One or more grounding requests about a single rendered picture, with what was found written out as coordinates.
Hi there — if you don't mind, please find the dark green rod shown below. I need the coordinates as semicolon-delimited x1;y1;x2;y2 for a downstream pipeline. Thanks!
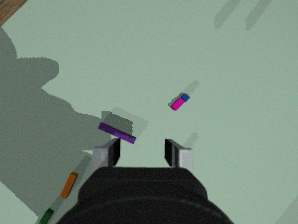
38;208;54;224

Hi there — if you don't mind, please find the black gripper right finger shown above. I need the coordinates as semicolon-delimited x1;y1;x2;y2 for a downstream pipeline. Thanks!
165;139;194;174

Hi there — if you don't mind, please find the small blue block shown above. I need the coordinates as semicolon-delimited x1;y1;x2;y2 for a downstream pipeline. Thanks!
181;93;190;102

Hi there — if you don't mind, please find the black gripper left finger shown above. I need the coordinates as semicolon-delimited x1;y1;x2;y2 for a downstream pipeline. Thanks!
92;138;121;174

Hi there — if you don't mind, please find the small magenta block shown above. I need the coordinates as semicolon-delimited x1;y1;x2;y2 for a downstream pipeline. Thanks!
171;97;185;111

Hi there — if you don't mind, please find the purple rod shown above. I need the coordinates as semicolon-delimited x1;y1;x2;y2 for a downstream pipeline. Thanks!
98;123;136;144

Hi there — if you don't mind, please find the orange rod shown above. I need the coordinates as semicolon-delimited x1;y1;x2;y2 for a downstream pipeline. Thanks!
60;172;78;199

